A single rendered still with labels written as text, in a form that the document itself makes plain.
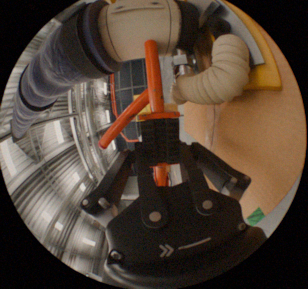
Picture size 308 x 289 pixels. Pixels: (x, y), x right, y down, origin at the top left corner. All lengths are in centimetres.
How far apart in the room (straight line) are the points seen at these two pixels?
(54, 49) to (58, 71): 5
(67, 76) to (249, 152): 34
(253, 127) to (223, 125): 7
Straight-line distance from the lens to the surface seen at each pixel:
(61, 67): 21
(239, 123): 17
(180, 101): 19
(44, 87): 29
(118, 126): 16
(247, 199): 90
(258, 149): 15
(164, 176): 18
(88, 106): 586
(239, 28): 17
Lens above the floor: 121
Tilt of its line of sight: level
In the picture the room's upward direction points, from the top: 96 degrees counter-clockwise
